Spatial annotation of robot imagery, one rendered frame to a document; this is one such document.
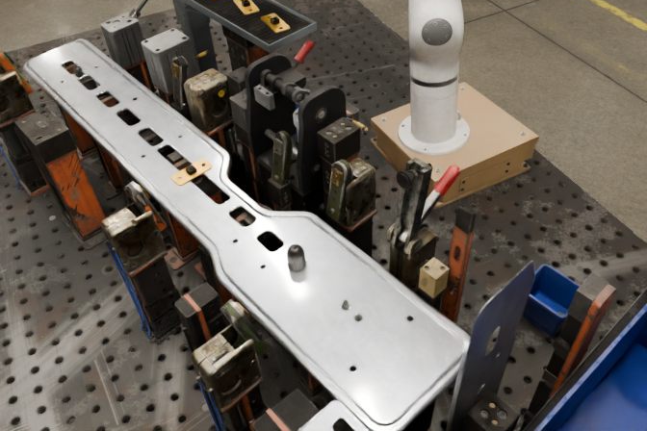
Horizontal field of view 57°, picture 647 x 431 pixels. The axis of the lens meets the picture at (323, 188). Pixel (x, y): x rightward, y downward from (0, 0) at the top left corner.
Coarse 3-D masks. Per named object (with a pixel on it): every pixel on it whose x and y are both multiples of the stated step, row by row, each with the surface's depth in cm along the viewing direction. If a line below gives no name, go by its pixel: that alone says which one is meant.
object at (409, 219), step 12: (408, 168) 93; (420, 168) 92; (432, 168) 92; (408, 180) 90; (420, 180) 92; (408, 192) 96; (420, 192) 93; (408, 204) 98; (420, 204) 95; (408, 216) 99; (420, 216) 98; (396, 228) 101; (408, 228) 98; (396, 240) 102; (408, 240) 99
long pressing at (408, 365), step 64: (128, 128) 137; (192, 128) 136; (192, 192) 121; (256, 256) 108; (320, 256) 108; (320, 320) 98; (384, 320) 97; (448, 320) 96; (320, 384) 91; (384, 384) 90; (448, 384) 90
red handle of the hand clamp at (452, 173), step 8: (448, 168) 102; (456, 168) 101; (448, 176) 101; (456, 176) 101; (440, 184) 101; (448, 184) 101; (432, 192) 101; (440, 192) 101; (432, 200) 101; (424, 208) 101; (432, 208) 102; (424, 216) 101; (400, 240) 101
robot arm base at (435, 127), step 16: (416, 96) 150; (432, 96) 147; (448, 96) 148; (416, 112) 153; (432, 112) 150; (448, 112) 151; (400, 128) 164; (416, 128) 157; (432, 128) 154; (448, 128) 155; (464, 128) 161; (416, 144) 158; (432, 144) 157; (448, 144) 156
